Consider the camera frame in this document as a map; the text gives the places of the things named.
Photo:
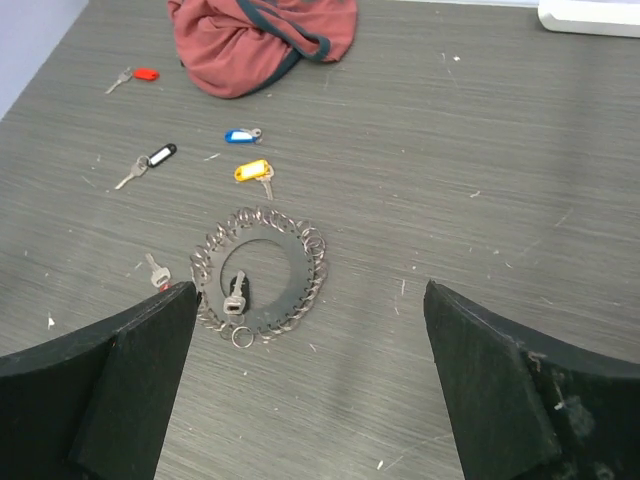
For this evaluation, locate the white rack base bar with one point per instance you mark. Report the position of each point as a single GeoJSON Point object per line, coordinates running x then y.
{"type": "Point", "coordinates": [604, 18]}

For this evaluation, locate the key with red white tag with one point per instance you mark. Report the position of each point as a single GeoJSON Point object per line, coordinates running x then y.
{"type": "Point", "coordinates": [160, 275]}

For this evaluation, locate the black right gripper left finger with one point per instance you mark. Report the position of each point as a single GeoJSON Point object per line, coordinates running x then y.
{"type": "Point", "coordinates": [96, 403]}

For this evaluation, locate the key with blue tag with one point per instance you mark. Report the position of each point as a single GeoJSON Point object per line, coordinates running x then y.
{"type": "Point", "coordinates": [243, 136]}

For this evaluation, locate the key with yellow tag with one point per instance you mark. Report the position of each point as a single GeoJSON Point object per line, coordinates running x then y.
{"type": "Point", "coordinates": [259, 170]}

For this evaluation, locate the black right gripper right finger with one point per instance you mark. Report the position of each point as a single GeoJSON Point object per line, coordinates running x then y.
{"type": "Point", "coordinates": [525, 405]}

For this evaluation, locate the red crumpled shirt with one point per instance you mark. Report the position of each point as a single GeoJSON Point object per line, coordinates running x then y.
{"type": "Point", "coordinates": [230, 49]}

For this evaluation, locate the silver key with black tag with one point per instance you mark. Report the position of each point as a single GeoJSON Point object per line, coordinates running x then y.
{"type": "Point", "coordinates": [238, 301]}

